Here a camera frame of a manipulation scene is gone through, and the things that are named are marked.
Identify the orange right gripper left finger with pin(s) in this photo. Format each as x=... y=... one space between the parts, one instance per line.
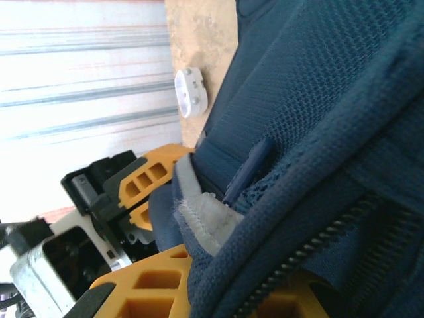
x=149 y=285

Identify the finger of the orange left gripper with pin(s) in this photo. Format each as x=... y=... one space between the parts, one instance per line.
x=145 y=179
x=142 y=217

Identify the navy blue backpack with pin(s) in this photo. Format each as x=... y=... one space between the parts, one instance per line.
x=298 y=132

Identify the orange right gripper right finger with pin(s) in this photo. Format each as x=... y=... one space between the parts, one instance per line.
x=298 y=298

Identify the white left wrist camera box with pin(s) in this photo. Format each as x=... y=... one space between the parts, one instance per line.
x=36 y=275

